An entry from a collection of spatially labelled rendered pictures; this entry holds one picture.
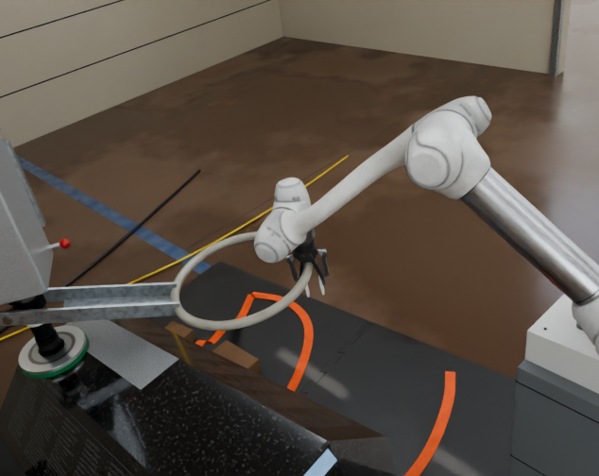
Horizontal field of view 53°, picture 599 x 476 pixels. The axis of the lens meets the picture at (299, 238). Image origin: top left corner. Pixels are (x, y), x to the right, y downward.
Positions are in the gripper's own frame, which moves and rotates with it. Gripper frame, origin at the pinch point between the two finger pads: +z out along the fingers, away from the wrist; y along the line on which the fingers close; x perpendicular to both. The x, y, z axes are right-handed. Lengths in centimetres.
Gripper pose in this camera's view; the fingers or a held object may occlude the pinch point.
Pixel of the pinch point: (314, 286)
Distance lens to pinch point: 205.1
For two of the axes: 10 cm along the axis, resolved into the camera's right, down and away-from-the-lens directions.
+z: 2.0, 8.0, 5.6
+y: -9.8, 1.7, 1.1
